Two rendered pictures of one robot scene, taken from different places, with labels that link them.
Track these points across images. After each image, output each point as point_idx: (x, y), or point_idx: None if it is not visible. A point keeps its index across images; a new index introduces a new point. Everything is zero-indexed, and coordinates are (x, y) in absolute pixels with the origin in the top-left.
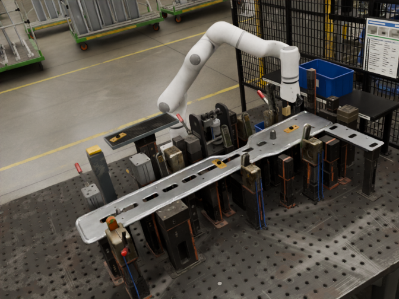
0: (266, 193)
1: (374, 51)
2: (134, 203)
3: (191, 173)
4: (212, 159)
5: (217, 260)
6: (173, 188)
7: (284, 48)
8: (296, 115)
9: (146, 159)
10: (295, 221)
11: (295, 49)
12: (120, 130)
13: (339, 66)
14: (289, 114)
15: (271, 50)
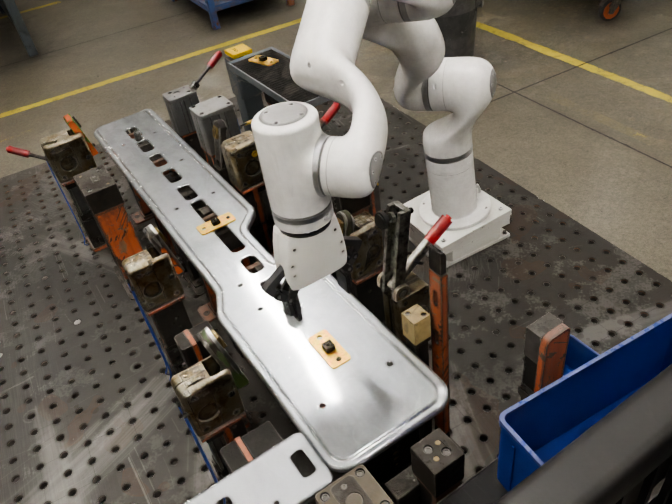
0: None
1: None
2: (154, 147)
3: (202, 192)
4: (239, 212)
5: (125, 314)
6: (165, 179)
7: (287, 105)
8: (414, 366)
9: (200, 112)
10: (169, 438)
11: (261, 128)
12: (287, 57)
13: None
14: (411, 341)
15: (338, 96)
